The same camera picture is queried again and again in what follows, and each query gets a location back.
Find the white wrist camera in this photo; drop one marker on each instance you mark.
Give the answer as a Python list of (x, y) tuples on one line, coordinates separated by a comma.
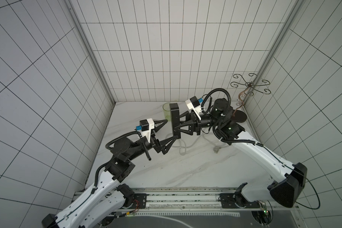
[(194, 104), (145, 128)]

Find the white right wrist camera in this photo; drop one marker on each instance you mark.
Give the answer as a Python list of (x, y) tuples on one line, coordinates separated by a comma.
[(194, 104)]

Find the green glass tumbler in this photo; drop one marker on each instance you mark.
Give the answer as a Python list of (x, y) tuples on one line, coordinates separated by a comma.
[(167, 111)]

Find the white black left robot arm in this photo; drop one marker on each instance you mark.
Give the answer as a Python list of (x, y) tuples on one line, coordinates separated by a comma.
[(109, 176)]

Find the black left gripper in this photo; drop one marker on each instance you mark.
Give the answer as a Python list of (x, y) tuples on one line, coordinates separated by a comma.
[(162, 146)]

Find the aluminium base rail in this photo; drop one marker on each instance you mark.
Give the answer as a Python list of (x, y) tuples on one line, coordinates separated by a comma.
[(182, 201)]

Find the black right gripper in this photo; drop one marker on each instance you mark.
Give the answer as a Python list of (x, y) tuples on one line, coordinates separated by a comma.
[(198, 123)]

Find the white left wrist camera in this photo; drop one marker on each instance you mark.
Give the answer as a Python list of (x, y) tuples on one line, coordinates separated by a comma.
[(145, 128)]

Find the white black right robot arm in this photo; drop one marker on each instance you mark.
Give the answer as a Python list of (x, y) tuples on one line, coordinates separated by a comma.
[(287, 180)]

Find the black wire jewelry stand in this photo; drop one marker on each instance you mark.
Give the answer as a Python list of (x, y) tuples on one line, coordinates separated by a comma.
[(249, 91)]

